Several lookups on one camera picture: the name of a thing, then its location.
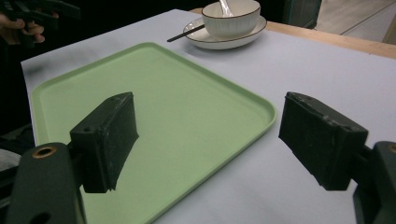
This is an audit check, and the white ribbed bowl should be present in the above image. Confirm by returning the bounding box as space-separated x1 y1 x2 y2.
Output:
201 0 262 40

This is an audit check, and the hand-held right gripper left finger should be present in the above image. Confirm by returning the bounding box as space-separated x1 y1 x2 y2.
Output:
5 91 140 224

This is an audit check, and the white ceramic spoon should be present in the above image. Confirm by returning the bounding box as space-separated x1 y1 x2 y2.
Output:
218 0 234 18

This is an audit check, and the black chopstick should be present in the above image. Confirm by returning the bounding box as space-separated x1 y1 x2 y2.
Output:
166 23 206 43

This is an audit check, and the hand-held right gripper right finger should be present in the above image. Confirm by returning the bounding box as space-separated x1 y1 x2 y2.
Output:
278 91 396 224

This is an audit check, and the white plate with dark rim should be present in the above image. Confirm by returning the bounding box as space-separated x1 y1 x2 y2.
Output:
182 15 268 50

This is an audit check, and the green plastic tray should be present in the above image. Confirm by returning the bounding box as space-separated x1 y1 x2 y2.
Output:
31 42 277 224

